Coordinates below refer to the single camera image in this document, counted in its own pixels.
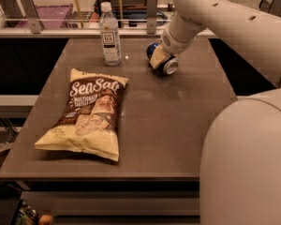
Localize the blue pepsi can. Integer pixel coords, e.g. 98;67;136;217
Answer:
146;42;179;75

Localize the clear tea bottle white cap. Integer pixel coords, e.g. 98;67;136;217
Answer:
99;2;121;66

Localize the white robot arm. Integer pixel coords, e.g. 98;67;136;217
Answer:
151;0;281;225

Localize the grey table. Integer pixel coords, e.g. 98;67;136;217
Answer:
0;37;238;225

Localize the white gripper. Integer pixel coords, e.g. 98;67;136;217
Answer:
150;25;195;69

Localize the metal railing post middle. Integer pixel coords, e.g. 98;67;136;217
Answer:
147;0;157;35

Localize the sea salt chips bag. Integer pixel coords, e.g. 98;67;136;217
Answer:
35;69;128;161

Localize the metal railing post left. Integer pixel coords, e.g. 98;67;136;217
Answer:
21;0;43;34

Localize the purple plastic crate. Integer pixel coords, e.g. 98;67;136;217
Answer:
16;4;73;29

